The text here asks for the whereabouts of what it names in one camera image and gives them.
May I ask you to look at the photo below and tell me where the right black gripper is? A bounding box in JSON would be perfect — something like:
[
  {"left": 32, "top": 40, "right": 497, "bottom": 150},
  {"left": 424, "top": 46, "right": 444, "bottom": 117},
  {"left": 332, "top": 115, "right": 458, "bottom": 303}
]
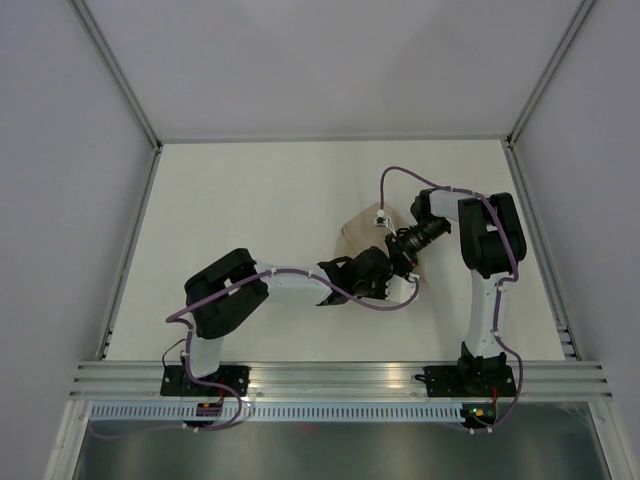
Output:
[{"left": 384, "top": 217, "right": 448, "bottom": 279}]

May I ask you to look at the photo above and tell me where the beige cloth napkin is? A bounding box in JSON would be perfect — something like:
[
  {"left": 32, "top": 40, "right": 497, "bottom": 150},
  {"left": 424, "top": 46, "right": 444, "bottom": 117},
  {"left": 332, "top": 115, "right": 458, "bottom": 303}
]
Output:
[{"left": 334, "top": 203, "right": 409, "bottom": 291}]

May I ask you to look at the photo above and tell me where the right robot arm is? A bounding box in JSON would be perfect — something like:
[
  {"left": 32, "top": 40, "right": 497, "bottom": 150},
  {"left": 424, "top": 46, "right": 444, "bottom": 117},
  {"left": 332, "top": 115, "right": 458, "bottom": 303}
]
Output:
[{"left": 385, "top": 189, "right": 527, "bottom": 395}]

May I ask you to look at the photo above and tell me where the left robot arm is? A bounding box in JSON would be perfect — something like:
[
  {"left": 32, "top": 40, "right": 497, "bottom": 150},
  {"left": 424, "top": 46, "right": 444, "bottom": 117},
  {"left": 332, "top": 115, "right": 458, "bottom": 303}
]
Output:
[{"left": 183, "top": 247, "right": 392, "bottom": 396}]

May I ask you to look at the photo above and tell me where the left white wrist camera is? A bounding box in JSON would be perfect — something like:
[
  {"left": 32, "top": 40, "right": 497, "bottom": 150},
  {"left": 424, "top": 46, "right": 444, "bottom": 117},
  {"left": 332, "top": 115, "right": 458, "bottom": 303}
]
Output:
[{"left": 385, "top": 274, "right": 420, "bottom": 304}]

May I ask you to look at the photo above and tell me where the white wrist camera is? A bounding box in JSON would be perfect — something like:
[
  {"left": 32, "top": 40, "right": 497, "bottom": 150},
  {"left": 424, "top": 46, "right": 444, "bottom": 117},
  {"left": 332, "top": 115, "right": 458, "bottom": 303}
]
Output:
[
  {"left": 385, "top": 274, "right": 420, "bottom": 304},
  {"left": 374, "top": 210, "right": 396, "bottom": 235}
]

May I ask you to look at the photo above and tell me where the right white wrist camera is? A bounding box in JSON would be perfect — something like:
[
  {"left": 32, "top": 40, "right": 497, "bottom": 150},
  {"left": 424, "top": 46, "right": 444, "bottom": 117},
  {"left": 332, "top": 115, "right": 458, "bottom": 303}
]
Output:
[{"left": 374, "top": 210, "right": 396, "bottom": 235}]

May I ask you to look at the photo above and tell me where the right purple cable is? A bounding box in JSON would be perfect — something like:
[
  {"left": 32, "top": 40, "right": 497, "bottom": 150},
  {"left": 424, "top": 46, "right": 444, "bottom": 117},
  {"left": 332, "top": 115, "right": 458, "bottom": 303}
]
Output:
[{"left": 377, "top": 167, "right": 525, "bottom": 436}]

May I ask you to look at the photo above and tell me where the purple cable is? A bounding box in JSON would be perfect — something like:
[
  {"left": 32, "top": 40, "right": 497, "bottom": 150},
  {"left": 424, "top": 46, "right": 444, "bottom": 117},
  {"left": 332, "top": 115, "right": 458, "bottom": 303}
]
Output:
[
  {"left": 89, "top": 269, "right": 421, "bottom": 441},
  {"left": 377, "top": 167, "right": 525, "bottom": 436}
]

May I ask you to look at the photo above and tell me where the white slotted cable duct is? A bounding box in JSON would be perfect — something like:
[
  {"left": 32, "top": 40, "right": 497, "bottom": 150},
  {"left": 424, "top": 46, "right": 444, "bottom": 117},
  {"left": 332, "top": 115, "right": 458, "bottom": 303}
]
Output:
[{"left": 90, "top": 401, "right": 463, "bottom": 423}]

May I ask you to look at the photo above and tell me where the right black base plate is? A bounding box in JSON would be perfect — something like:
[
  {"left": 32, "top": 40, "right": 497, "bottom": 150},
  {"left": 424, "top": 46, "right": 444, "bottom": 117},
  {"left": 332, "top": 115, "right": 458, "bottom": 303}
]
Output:
[{"left": 413, "top": 365, "right": 517, "bottom": 399}]

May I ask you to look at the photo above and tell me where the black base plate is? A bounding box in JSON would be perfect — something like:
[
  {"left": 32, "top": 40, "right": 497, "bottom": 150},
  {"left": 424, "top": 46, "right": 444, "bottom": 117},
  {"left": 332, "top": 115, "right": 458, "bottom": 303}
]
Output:
[
  {"left": 160, "top": 365, "right": 250, "bottom": 397},
  {"left": 413, "top": 365, "right": 517, "bottom": 399}
]

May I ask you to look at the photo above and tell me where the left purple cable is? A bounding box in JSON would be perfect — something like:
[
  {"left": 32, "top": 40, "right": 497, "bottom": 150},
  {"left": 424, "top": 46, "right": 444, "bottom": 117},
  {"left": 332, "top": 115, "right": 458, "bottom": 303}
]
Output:
[{"left": 89, "top": 269, "right": 421, "bottom": 441}]

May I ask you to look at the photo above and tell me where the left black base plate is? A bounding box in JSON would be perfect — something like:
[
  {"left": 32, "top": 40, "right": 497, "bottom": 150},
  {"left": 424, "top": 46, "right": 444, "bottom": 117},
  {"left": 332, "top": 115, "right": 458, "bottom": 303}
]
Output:
[{"left": 160, "top": 365, "right": 250, "bottom": 397}]

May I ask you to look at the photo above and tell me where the aluminium mounting rail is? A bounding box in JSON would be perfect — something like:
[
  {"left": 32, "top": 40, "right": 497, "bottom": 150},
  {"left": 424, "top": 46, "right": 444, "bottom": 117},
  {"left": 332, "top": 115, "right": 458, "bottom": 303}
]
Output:
[{"left": 69, "top": 361, "right": 613, "bottom": 402}]

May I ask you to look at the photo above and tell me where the right aluminium frame post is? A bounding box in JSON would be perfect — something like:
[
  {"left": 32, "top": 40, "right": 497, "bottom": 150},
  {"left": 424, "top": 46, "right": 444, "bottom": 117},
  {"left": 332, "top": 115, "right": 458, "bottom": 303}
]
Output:
[{"left": 504, "top": 0, "right": 599, "bottom": 148}]

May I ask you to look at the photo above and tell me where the aluminium frame post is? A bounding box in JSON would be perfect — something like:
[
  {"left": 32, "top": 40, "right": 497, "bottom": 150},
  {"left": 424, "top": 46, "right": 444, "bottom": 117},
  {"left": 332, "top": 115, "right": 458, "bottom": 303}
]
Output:
[
  {"left": 67, "top": 0, "right": 162, "bottom": 152},
  {"left": 504, "top": 0, "right": 599, "bottom": 148}
]

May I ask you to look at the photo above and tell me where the left aluminium frame post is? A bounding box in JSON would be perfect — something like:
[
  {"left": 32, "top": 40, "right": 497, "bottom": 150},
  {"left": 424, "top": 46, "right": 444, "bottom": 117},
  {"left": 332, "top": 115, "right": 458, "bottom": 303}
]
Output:
[{"left": 67, "top": 0, "right": 162, "bottom": 152}]

